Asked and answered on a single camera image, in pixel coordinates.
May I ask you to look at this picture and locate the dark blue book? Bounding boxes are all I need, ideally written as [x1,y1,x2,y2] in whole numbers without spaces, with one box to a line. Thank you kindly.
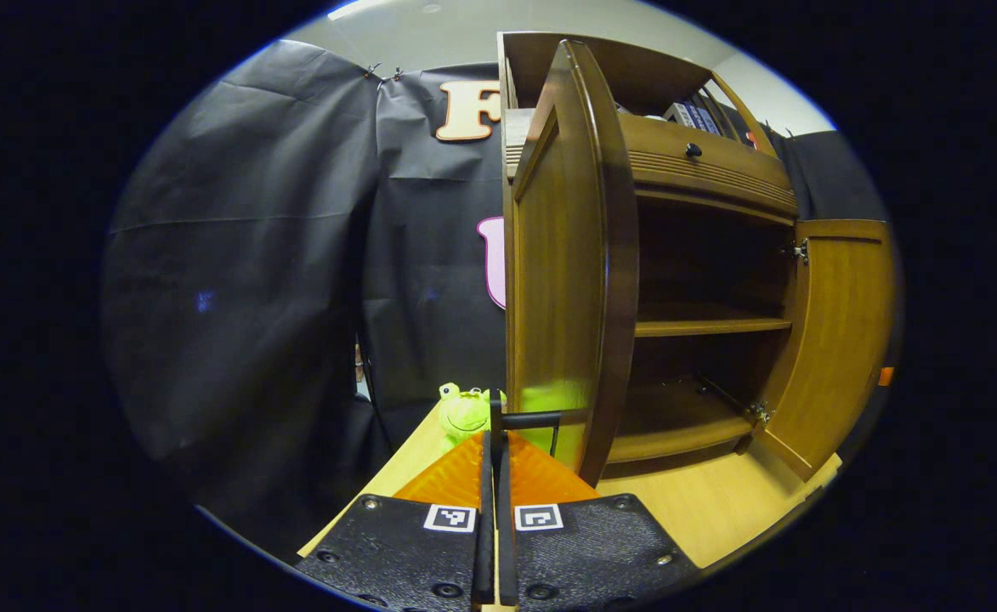
[683,100,720,134]

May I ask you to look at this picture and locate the ceiling light panel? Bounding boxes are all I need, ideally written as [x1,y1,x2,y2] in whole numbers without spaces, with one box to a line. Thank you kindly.
[326,0,405,21]

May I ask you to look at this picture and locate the green frog plush toy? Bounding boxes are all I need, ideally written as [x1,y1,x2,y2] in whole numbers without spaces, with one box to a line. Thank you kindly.
[437,382,507,447]

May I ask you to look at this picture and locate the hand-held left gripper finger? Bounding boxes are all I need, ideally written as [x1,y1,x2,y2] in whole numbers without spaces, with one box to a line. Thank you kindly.
[294,429,496,611]
[496,429,703,609]

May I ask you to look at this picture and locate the black door handle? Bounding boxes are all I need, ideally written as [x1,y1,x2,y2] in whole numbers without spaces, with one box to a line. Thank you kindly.
[490,398,565,460]

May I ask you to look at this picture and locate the wooden inner cabinet shelf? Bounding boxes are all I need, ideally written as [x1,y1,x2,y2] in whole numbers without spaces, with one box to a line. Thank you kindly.
[634,302,794,339]

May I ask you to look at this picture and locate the wooden double-door shoe cabinet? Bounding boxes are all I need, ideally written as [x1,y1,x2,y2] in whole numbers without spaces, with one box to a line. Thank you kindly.
[496,31,898,490]

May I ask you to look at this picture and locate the black backdrop cloth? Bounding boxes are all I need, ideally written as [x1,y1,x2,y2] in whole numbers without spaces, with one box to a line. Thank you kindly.
[100,38,890,562]

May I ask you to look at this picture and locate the wooden ribbed cabinet drawer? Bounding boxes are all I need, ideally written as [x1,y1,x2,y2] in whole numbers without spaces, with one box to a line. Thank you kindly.
[621,113,799,218]

